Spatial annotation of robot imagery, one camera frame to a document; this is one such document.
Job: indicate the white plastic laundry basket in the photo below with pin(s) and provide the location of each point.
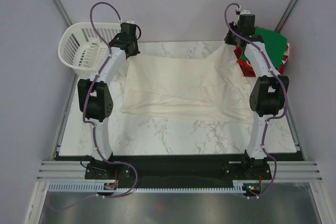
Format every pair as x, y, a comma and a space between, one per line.
82, 50

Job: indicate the folded green t shirt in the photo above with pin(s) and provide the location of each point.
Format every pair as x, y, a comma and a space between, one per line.
277, 47

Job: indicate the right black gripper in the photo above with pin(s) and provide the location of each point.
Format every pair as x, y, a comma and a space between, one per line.
228, 40

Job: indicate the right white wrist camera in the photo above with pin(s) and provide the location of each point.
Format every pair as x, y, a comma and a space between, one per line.
240, 11

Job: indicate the white slotted cable duct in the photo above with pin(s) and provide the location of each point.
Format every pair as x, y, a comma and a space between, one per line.
100, 187

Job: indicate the left aluminium table rail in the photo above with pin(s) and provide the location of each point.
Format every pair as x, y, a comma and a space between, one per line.
64, 117

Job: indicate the folded red printed t shirt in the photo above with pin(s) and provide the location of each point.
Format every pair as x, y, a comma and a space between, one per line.
247, 68

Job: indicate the cream white t shirt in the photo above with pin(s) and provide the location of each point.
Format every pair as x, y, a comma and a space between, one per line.
211, 89

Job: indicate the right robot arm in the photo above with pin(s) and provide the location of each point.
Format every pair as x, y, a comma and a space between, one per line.
268, 98

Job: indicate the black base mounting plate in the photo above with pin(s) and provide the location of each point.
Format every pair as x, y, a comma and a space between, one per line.
175, 171

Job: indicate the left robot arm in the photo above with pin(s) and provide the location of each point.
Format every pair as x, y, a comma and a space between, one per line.
95, 100

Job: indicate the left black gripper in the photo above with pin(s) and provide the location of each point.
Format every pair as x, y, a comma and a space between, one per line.
135, 52

